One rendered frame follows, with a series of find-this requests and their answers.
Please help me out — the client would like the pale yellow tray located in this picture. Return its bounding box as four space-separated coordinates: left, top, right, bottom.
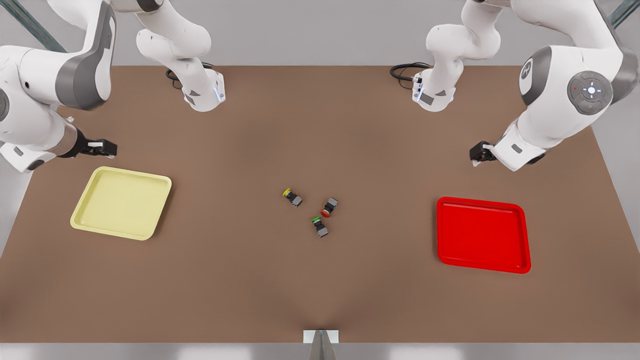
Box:
70 166 173 241

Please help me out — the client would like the black cable loop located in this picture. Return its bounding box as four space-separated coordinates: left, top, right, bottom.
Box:
165 62 215 91
389 62 433 91

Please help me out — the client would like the red tray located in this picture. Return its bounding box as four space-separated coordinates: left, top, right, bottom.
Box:
436 196 532 275

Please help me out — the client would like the silver frame post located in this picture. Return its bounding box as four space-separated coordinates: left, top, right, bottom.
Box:
609 0 640 30
0 0 68 54
303 329 340 360

